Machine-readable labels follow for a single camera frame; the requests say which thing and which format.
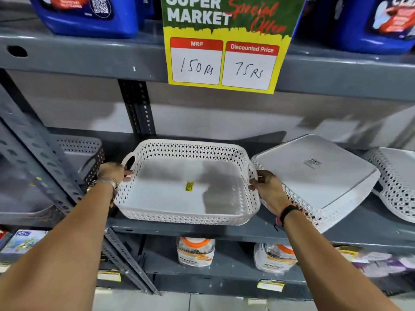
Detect green yellow price sign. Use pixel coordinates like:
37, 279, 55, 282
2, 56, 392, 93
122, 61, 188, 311
160, 0, 306, 95

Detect person's right hand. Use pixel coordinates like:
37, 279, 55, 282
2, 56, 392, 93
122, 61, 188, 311
248, 170, 294, 218

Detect clear jar with orange lid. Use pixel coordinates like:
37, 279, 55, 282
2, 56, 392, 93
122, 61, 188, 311
177, 236, 216, 267
254, 243, 298, 276

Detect person's left hand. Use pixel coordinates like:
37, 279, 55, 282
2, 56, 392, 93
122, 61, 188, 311
96, 162, 134, 184

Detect blue detergent jug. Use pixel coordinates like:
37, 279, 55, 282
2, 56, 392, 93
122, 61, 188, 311
27, 0, 140, 39
331, 0, 415, 55
138, 0, 163, 21

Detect upturned white perforated plastic basket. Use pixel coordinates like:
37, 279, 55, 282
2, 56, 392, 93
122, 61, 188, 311
251, 134, 381, 233

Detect person's right forearm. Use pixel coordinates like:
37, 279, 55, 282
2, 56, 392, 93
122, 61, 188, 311
280, 209, 402, 311

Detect person's left forearm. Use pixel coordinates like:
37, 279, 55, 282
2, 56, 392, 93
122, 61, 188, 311
0, 181, 117, 311

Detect black red wristband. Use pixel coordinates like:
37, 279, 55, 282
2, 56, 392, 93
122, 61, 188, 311
276, 205, 300, 227

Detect grey perforated plastic basket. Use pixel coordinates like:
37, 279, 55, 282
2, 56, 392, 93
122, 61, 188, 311
0, 135, 105, 224

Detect blue printed product box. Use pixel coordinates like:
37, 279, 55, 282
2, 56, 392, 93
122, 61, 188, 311
0, 229, 48, 256

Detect purple white product packets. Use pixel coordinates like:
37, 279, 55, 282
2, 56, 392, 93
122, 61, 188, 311
335, 245, 415, 279

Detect grey metal shelf rack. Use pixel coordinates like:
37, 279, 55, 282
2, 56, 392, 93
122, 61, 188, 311
0, 0, 415, 301

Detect silver bracelet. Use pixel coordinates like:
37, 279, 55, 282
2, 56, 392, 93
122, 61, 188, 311
87, 178, 118, 208

